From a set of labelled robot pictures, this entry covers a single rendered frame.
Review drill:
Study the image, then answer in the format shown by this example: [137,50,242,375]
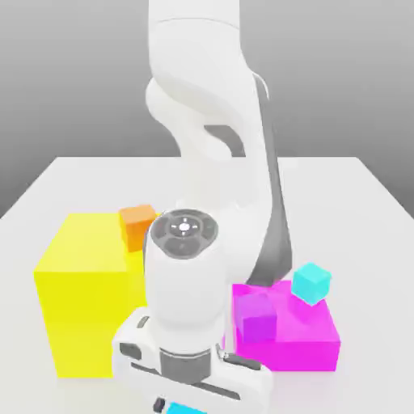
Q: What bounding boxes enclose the small purple cube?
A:
[234,289,279,344]

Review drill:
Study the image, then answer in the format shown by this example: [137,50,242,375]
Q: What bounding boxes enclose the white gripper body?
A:
[112,352,275,414]

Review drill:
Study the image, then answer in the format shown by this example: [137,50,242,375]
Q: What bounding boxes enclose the small turquoise cube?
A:
[290,261,333,307]

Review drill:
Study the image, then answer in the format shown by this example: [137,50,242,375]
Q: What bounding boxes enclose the small orange cube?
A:
[118,204,158,254]

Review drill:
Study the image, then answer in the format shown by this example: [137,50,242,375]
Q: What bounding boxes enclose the large yellow box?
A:
[32,211,161,379]

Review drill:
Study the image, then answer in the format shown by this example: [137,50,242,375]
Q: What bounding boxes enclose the large magenta box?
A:
[221,279,342,374]

